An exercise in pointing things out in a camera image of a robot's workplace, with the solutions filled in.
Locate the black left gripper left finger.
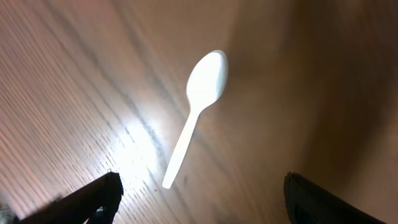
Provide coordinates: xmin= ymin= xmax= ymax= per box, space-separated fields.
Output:
xmin=12 ymin=172 xmax=124 ymax=224

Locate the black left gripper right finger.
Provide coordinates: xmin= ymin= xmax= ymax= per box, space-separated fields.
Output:
xmin=284 ymin=172 xmax=383 ymax=224

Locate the white plastic spoon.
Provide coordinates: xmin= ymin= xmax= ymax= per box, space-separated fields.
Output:
xmin=162 ymin=50 xmax=228 ymax=189

